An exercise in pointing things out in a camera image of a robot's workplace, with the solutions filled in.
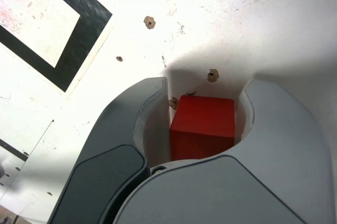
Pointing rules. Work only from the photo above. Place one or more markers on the red cube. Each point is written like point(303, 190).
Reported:
point(202, 124)

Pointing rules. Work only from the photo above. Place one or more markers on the black tape strip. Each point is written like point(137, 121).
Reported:
point(13, 149)

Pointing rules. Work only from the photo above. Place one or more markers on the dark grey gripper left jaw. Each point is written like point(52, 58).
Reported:
point(105, 168)

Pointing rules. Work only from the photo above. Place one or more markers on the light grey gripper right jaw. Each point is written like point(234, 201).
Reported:
point(237, 187)

